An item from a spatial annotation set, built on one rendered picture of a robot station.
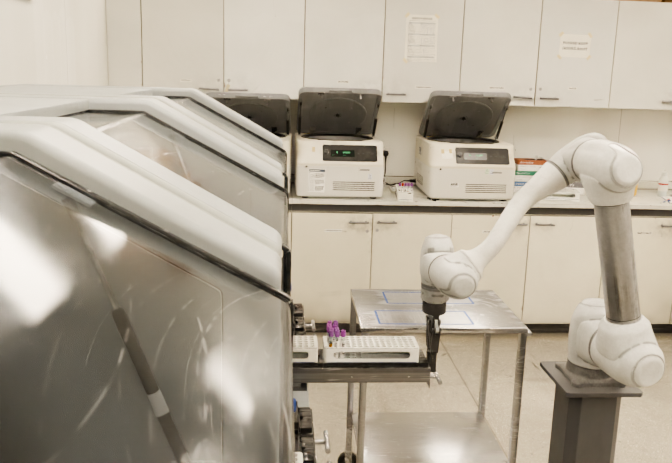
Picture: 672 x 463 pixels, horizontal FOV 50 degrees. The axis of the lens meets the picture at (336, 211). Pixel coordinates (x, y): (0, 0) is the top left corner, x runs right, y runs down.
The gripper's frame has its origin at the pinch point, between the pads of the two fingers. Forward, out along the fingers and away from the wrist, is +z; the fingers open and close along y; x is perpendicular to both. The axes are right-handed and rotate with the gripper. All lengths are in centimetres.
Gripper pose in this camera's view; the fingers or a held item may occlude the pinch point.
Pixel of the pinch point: (431, 361)
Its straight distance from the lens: 235.8
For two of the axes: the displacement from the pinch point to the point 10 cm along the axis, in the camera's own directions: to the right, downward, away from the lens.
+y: 0.7, 2.0, -9.8
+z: -0.3, 9.8, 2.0
